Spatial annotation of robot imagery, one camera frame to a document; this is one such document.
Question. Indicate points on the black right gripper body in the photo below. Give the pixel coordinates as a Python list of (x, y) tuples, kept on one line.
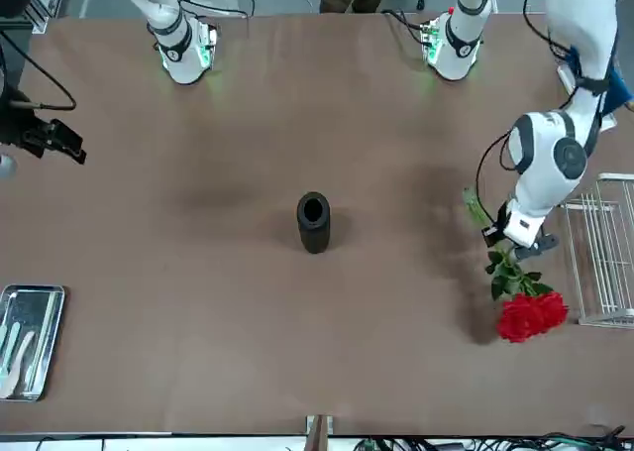
[(12, 129)]

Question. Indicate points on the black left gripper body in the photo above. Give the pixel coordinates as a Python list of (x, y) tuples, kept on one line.
[(537, 248)]

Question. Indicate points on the red flower bouquet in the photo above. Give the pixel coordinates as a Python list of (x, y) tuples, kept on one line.
[(530, 317)]

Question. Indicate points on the black cylindrical vase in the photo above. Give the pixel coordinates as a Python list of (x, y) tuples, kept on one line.
[(313, 238)]

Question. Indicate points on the green board on arm foot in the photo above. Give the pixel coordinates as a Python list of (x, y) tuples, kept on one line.
[(430, 34)]

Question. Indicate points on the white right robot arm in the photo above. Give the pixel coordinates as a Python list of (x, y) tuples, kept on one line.
[(178, 54)]

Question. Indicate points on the silver metal tray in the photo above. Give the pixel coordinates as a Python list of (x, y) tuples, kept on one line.
[(25, 304)]

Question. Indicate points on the pale green plastic utensil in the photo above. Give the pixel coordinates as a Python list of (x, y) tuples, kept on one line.
[(14, 337)]

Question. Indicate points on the thin metal chopstick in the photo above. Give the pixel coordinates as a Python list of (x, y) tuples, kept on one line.
[(39, 342), (45, 342)]

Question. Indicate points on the cream plastic spoon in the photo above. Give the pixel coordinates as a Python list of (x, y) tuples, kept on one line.
[(20, 357)]

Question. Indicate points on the small green circuit board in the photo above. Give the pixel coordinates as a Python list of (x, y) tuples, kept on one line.
[(367, 445)]

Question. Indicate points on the aluminium frame post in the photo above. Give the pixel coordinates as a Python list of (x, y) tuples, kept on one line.
[(42, 20), (311, 431)]

